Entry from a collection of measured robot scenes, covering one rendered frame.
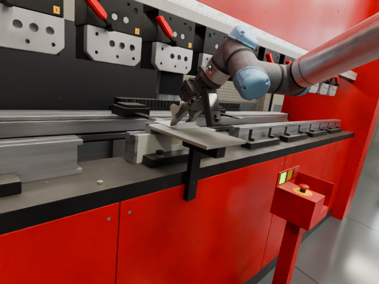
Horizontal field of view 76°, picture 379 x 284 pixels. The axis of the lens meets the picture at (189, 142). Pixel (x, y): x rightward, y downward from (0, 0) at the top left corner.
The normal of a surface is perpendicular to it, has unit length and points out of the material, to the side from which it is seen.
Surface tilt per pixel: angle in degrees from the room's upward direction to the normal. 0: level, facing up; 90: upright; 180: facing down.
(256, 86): 128
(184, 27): 90
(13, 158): 90
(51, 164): 90
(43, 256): 90
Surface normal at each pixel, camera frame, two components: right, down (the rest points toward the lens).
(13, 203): 0.12, -0.96
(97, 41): 0.69, 0.26
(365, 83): -0.72, 0.08
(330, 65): -0.62, 0.70
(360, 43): -0.85, 0.33
